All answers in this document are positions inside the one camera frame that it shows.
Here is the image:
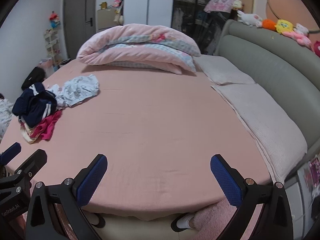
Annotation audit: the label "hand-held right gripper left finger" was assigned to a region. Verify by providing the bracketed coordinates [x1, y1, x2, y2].
[25, 154, 108, 235]

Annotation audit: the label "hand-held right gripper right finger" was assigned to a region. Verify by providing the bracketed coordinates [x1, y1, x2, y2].
[211, 154, 293, 240]

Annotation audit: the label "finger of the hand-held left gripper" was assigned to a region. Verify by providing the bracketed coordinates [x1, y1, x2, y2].
[14, 149, 47, 181]
[0, 142, 22, 165]

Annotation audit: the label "navy pants with white stripes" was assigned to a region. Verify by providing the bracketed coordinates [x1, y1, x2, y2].
[12, 87, 58, 128]

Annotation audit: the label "cream garment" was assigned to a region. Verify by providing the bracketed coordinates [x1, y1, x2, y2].
[19, 122, 40, 144]

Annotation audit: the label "magenta garment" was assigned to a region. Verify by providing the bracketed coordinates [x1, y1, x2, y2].
[31, 110, 62, 141]

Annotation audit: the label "pink fluffy rug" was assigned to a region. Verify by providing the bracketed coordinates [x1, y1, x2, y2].
[192, 200, 262, 240]

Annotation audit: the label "person's left foot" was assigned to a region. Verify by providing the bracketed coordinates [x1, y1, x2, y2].
[84, 210, 107, 229]

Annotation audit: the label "person's foot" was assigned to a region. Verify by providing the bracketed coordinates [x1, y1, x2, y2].
[84, 210, 107, 229]
[171, 213, 197, 232]

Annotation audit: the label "person's right foot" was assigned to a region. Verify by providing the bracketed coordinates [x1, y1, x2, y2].
[171, 213, 197, 232]

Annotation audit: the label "beige pillow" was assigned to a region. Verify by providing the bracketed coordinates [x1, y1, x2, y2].
[211, 83, 308, 183]
[194, 55, 255, 85]

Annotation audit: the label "bed with pink sheet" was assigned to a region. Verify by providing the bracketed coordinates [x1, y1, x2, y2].
[0, 57, 309, 222]

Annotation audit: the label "grey bedside table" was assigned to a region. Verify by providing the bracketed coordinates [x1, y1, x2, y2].
[284, 152, 320, 227]

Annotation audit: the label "black bag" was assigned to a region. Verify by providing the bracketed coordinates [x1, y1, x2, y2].
[21, 66, 47, 90]

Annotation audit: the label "light blue printed garment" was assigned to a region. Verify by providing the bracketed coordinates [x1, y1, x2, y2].
[51, 74, 101, 108]

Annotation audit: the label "pink basket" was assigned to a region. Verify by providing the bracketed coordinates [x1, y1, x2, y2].
[38, 58, 56, 70]

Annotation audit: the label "white shelf rack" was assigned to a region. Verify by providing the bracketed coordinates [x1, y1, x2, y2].
[44, 28, 63, 67]

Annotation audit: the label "grey-green padded headboard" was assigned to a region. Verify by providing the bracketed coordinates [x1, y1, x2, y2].
[215, 19, 320, 150]

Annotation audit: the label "folded pink duvet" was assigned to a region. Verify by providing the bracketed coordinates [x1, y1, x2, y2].
[76, 23, 202, 75]

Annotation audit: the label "grey door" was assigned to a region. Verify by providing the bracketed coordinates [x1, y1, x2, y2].
[62, 0, 98, 60]

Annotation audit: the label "beige cabinet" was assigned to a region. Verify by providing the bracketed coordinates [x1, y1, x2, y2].
[96, 7, 123, 33]

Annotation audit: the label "orange plush toy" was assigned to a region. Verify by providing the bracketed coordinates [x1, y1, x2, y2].
[260, 19, 278, 32]

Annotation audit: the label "pink and white plush toy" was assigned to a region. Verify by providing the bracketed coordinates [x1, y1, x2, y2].
[284, 23, 314, 50]

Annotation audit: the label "white rabbit plush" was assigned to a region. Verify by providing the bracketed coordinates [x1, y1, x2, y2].
[236, 10, 263, 28]

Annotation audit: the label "yellow plush toy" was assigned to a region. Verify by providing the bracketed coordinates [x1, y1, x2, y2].
[275, 19, 295, 35]

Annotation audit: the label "black glass wardrobe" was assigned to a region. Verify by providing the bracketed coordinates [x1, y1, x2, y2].
[171, 0, 232, 55]

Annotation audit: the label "pink printed cloth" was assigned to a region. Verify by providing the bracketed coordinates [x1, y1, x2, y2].
[203, 0, 235, 14]

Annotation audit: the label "white wardrobe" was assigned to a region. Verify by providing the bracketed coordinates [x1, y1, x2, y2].
[124, 0, 176, 29]

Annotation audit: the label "red and blue wall toy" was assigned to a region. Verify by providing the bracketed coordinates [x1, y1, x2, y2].
[48, 11, 62, 30]

